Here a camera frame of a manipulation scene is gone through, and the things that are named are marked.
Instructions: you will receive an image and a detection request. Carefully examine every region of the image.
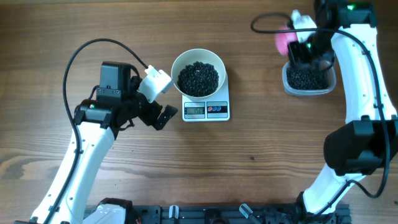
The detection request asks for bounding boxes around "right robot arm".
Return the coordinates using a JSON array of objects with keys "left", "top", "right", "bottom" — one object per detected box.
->
[{"left": 287, "top": 1, "right": 397, "bottom": 222}]

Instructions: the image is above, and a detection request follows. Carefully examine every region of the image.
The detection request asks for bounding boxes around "white bowl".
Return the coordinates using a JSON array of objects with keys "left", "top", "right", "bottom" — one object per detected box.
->
[{"left": 171, "top": 49, "right": 226, "bottom": 99}]

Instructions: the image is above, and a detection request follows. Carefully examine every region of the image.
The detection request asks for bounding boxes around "pink scoop blue handle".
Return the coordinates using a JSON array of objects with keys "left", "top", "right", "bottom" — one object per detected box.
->
[{"left": 275, "top": 26, "right": 298, "bottom": 56}]

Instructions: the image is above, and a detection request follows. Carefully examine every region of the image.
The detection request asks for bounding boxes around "left black camera cable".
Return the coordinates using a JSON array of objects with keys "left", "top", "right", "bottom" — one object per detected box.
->
[{"left": 42, "top": 38, "right": 150, "bottom": 224}]

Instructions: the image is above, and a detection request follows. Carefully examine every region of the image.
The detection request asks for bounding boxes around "pile of black beans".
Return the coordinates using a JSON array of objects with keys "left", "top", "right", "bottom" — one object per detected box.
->
[{"left": 177, "top": 61, "right": 220, "bottom": 97}]

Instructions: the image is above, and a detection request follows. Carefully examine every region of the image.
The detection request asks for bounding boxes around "black camera cable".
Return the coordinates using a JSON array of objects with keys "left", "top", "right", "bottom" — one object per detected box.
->
[
  {"left": 42, "top": 38, "right": 150, "bottom": 224},
  {"left": 250, "top": 12, "right": 391, "bottom": 218}
]

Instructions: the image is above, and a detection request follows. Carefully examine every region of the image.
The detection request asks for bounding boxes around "clear plastic container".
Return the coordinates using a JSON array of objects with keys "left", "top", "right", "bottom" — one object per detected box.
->
[{"left": 282, "top": 60, "right": 336, "bottom": 96}]

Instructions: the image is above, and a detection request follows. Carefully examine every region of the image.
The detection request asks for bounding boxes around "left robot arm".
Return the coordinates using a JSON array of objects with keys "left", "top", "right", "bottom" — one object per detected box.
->
[{"left": 29, "top": 62, "right": 178, "bottom": 223}]

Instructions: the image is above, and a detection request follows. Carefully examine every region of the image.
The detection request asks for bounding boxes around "right black camera cable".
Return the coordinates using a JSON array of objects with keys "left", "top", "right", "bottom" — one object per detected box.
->
[{"left": 250, "top": 12, "right": 391, "bottom": 218}]

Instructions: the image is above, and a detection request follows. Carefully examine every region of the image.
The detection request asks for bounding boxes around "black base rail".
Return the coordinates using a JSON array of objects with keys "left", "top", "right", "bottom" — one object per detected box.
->
[{"left": 83, "top": 203, "right": 352, "bottom": 224}]

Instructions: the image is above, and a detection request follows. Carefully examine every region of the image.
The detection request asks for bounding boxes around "white digital kitchen scale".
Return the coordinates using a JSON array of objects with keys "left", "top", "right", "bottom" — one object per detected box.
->
[{"left": 182, "top": 74, "right": 231, "bottom": 122}]

